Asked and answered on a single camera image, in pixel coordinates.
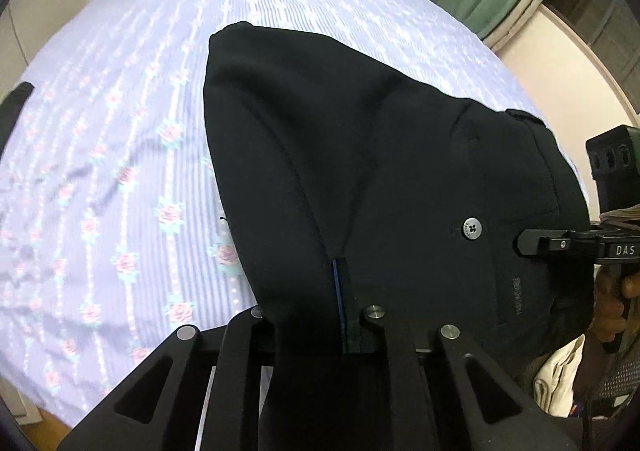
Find dark wicker chair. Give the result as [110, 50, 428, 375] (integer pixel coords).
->
[575, 341, 640, 432]

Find purple floral bed sheet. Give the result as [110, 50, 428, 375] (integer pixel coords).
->
[0, 0, 592, 432]

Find white cloth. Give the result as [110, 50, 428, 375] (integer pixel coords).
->
[531, 333, 587, 418]

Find black pants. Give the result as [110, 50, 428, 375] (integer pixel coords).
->
[202, 21, 593, 451]

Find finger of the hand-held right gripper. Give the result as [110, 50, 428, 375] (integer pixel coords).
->
[514, 228, 550, 258]

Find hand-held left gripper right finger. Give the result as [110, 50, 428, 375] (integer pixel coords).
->
[331, 257, 581, 451]

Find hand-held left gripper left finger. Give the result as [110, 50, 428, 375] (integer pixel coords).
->
[59, 306, 277, 451]

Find black flat object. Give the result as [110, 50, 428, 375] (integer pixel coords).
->
[0, 80, 37, 162]

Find person's right hand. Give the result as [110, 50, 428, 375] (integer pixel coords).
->
[591, 263, 640, 353]

